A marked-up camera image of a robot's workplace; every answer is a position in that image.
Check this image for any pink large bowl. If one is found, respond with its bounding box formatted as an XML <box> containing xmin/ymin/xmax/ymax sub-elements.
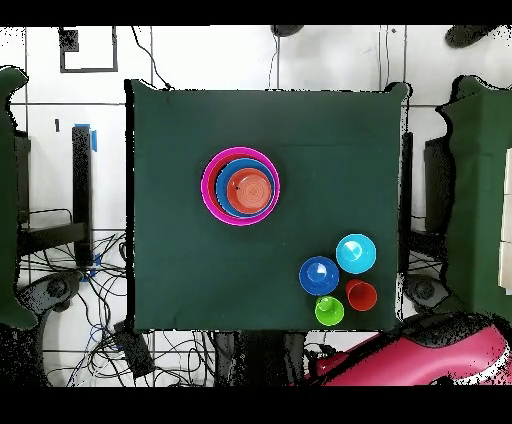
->
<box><xmin>200</xmin><ymin>146</ymin><xmax>282</xmax><ymax>228</ymax></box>

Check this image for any black floor stand base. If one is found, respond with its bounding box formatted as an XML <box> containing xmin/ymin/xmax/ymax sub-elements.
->
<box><xmin>403</xmin><ymin>273</ymin><xmax>451</xmax><ymax>315</ymax></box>
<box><xmin>17</xmin><ymin>269</ymin><xmax>86</xmax><ymax>315</ymax></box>

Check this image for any dark green tablecloth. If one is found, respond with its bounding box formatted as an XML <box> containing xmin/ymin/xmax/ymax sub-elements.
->
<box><xmin>124</xmin><ymin>78</ymin><xmax>409</xmax><ymax>335</ymax></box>

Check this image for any orange plastic cup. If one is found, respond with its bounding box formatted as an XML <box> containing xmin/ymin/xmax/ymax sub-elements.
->
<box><xmin>344</xmin><ymin>278</ymin><xmax>379</xmax><ymax>312</ymax></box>

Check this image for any light blue small bowl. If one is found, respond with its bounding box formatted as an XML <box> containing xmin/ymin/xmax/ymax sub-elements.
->
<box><xmin>334</xmin><ymin>233</ymin><xmax>378</xmax><ymax>276</ymax></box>

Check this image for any black power strip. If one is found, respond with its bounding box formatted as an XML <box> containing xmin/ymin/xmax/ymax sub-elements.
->
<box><xmin>112</xmin><ymin>319</ymin><xmax>156</xmax><ymax>379</ymax></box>

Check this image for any orange small bowl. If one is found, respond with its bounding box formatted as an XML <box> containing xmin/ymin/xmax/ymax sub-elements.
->
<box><xmin>226</xmin><ymin>167</ymin><xmax>274</xmax><ymax>214</ymax></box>

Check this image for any dark grey round object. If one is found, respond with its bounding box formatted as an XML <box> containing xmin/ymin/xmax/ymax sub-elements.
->
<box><xmin>444</xmin><ymin>24</ymin><xmax>499</xmax><ymax>50</ymax></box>
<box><xmin>270</xmin><ymin>24</ymin><xmax>305</xmax><ymax>38</ymax></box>

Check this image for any dark blue small bowl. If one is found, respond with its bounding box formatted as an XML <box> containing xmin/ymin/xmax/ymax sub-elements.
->
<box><xmin>298</xmin><ymin>256</ymin><xmax>341</xmax><ymax>297</ymax></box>

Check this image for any black cable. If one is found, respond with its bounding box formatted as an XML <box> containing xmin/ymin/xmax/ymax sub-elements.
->
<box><xmin>130</xmin><ymin>25</ymin><xmax>174</xmax><ymax>92</ymax></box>

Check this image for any black post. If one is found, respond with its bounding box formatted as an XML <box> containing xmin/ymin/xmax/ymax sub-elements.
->
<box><xmin>399</xmin><ymin>131</ymin><xmax>415</xmax><ymax>277</ymax></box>

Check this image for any black square floor frame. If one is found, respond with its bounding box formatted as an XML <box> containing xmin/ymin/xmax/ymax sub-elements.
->
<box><xmin>58</xmin><ymin>25</ymin><xmax>120</xmax><ymax>74</ymax></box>

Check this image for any black frame with blue tape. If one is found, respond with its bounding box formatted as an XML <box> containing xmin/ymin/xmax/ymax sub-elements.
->
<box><xmin>15</xmin><ymin>122</ymin><xmax>99</xmax><ymax>283</ymax></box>

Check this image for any green plastic cup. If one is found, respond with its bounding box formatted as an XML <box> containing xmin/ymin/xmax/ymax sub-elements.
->
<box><xmin>314</xmin><ymin>295</ymin><xmax>346</xmax><ymax>327</ymax></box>

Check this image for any blue medium bowl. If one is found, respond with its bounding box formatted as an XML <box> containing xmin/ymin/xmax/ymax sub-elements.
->
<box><xmin>214</xmin><ymin>157</ymin><xmax>277</xmax><ymax>219</ymax></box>

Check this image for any neighbouring green table cloth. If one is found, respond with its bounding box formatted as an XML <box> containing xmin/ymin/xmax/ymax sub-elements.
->
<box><xmin>0</xmin><ymin>65</ymin><xmax>38</xmax><ymax>331</ymax></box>
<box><xmin>435</xmin><ymin>75</ymin><xmax>512</xmax><ymax>321</ymax></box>

